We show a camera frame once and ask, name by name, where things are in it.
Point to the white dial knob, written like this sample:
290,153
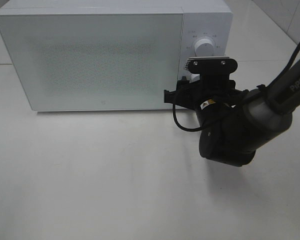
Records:
204,47
194,78

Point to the white microwave door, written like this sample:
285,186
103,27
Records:
94,62

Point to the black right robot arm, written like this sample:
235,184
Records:
234,123

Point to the white microwave oven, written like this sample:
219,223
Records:
200,18

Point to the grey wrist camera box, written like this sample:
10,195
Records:
212,65

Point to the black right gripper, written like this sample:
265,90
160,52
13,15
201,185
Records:
211,105

